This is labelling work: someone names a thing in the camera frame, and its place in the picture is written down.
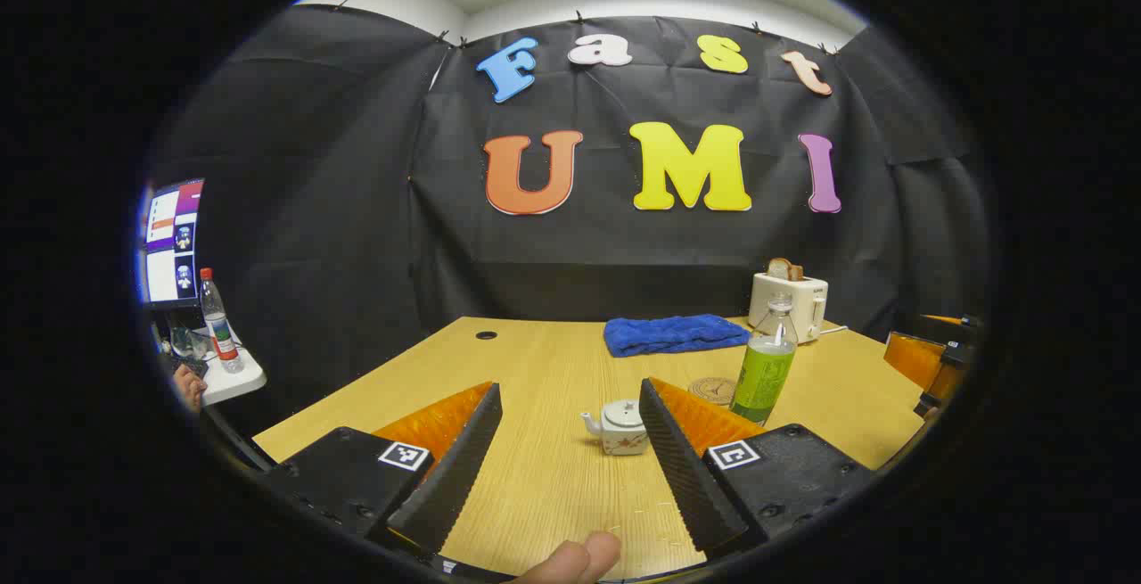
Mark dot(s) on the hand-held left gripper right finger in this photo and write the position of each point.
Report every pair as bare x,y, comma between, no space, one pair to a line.
682,468

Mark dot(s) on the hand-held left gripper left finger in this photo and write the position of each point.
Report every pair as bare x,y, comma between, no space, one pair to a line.
455,477

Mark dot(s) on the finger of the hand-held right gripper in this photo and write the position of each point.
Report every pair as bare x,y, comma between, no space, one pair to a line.
949,330
911,359

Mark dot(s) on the white ceramic teacup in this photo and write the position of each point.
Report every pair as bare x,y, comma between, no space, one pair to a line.
624,437

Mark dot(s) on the round brown coaster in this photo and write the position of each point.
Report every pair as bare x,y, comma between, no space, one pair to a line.
709,390

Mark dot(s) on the green label water bottle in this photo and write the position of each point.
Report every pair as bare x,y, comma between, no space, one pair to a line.
762,379

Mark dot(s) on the red cap plastic bottle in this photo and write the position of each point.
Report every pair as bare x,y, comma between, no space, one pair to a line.
218,325

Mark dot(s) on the white toaster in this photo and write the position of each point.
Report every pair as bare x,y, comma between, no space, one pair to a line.
798,303

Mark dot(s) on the blue towel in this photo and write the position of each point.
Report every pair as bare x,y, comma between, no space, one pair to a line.
669,334

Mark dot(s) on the toast slice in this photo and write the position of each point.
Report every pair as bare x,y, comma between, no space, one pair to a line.
783,269

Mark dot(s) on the white side table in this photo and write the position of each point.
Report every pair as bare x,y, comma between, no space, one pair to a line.
241,381

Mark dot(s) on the black backdrop cloth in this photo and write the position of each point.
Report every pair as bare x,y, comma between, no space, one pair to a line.
357,209

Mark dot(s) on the computer monitor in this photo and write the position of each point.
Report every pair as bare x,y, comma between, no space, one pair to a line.
169,245

